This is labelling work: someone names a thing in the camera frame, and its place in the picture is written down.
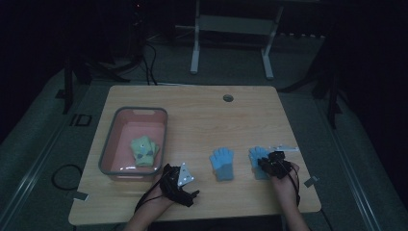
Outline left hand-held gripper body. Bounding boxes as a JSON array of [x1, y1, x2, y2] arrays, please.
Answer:
[[159, 162, 197, 208]]

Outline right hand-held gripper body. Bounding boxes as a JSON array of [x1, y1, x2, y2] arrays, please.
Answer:
[[264, 144, 300, 180]]

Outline blue glove with dark dots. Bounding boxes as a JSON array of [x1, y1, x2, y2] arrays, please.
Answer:
[[248, 145, 274, 181]]

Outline plain green glove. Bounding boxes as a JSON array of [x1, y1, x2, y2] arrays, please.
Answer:
[[147, 138, 161, 163]]

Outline green glove with face print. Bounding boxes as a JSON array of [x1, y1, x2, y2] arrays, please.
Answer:
[[130, 135, 157, 168]]

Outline pink basin with grey rim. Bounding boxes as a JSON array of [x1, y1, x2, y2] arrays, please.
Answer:
[[98, 106, 169, 182]]

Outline plain blue glove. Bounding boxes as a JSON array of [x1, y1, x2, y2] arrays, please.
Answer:
[[209, 146, 236, 183]]

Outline person's left hand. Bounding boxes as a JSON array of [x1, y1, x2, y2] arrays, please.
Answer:
[[140, 177, 177, 213]]

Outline person's right hand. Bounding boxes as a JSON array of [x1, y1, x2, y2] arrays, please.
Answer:
[[269, 162, 301, 208]]

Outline grey tape piece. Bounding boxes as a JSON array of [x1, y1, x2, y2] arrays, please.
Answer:
[[66, 191, 89, 202], [303, 175, 320, 189]]

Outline black metal stand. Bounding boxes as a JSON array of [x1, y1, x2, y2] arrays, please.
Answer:
[[61, 54, 131, 116], [312, 47, 344, 130]]

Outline right hand-held gripper black cable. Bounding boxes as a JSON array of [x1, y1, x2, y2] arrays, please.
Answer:
[[282, 160, 302, 207]]

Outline hand-held gripper black cable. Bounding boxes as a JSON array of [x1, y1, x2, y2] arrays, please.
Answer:
[[282, 160, 302, 207], [134, 171, 172, 215]]

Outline left hand-held gripper black cable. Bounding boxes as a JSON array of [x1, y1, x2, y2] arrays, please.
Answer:
[[134, 171, 172, 215]]

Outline black floor cables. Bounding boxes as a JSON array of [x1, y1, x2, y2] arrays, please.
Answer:
[[140, 39, 159, 87]]

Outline black cable loop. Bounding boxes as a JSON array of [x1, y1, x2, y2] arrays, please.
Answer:
[[51, 164, 84, 192]]

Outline white metal desk frame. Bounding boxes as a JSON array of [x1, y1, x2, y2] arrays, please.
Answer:
[[190, 0, 285, 81]]

